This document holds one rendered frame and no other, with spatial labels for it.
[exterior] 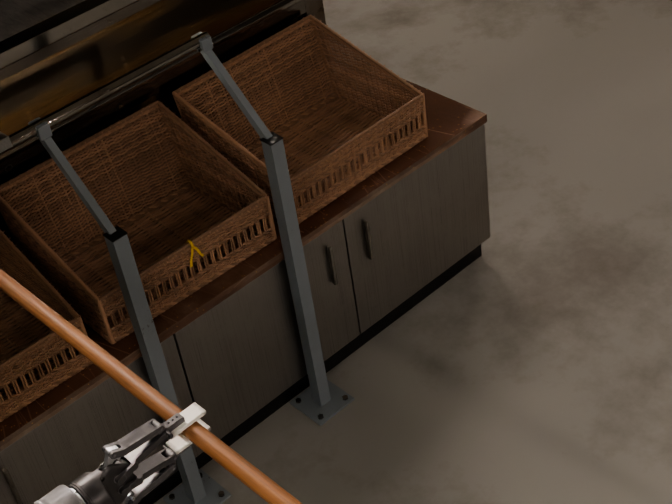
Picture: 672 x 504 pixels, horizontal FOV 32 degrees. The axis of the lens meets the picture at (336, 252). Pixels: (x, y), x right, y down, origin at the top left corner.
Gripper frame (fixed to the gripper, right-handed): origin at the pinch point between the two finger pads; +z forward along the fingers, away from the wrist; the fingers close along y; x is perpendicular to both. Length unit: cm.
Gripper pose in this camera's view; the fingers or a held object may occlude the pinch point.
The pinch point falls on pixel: (186, 427)
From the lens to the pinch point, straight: 189.1
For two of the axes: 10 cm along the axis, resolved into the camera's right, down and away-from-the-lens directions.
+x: 6.9, 3.9, -6.1
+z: 7.2, -5.0, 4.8
